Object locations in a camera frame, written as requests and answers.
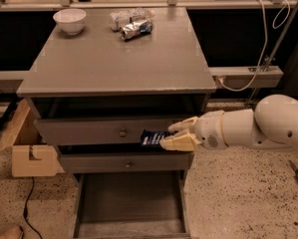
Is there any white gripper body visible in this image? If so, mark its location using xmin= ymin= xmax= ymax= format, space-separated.
xmin=195 ymin=111 xmax=227 ymax=149

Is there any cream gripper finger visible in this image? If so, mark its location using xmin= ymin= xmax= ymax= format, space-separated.
xmin=167 ymin=117 xmax=198 ymax=132
xmin=159 ymin=129 xmax=201 ymax=151

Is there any blue rxbar blueberry bar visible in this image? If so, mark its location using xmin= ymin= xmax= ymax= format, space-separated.
xmin=141 ymin=129 xmax=171 ymax=147

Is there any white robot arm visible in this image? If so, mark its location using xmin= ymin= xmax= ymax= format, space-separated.
xmin=160 ymin=95 xmax=298 ymax=151

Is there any grey middle drawer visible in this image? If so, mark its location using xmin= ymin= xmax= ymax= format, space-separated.
xmin=59 ymin=151 xmax=194 ymax=173

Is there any grey top drawer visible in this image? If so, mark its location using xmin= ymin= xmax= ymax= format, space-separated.
xmin=34 ymin=118 xmax=181 ymax=145

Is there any grey open bottom drawer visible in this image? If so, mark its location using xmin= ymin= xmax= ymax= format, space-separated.
xmin=69 ymin=171 xmax=191 ymax=239

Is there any grey drawer cabinet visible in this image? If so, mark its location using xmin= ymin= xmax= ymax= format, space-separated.
xmin=16 ymin=6 xmax=217 ymax=239

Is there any silver foil snack bag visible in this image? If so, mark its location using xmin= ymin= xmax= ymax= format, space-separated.
xmin=120 ymin=19 xmax=153 ymax=41

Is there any white crumpled snack bag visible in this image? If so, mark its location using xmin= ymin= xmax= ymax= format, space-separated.
xmin=109 ymin=8 xmax=155 ymax=31

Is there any cardboard box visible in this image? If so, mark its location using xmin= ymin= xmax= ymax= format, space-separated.
xmin=0 ymin=100 xmax=64 ymax=177

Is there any white ceramic bowl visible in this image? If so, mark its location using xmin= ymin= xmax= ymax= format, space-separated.
xmin=53 ymin=8 xmax=87 ymax=35

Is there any beige shoe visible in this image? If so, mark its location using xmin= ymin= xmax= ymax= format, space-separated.
xmin=0 ymin=226 xmax=24 ymax=239

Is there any metal rail shelf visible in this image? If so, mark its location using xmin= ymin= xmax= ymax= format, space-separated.
xmin=209 ymin=66 xmax=283 ymax=89

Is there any white hanging cable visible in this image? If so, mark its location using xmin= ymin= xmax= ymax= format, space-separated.
xmin=217 ymin=0 xmax=292 ymax=93

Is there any black floor cable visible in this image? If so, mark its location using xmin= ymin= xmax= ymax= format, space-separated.
xmin=23 ymin=176 xmax=43 ymax=239

